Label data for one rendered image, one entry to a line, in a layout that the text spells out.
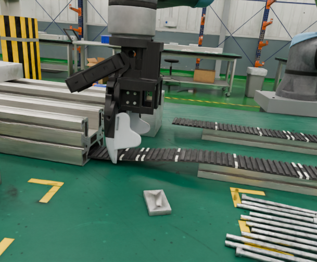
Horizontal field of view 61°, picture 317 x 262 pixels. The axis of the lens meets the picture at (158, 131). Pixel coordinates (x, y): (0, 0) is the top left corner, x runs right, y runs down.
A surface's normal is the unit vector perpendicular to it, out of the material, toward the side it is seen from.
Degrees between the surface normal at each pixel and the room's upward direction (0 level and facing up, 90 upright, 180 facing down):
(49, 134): 90
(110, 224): 0
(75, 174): 0
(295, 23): 90
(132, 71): 90
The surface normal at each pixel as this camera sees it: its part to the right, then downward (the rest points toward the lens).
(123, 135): -0.17, 0.14
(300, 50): -0.82, 0.11
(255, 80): -0.16, 0.38
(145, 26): 0.58, 0.32
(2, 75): 0.98, 0.14
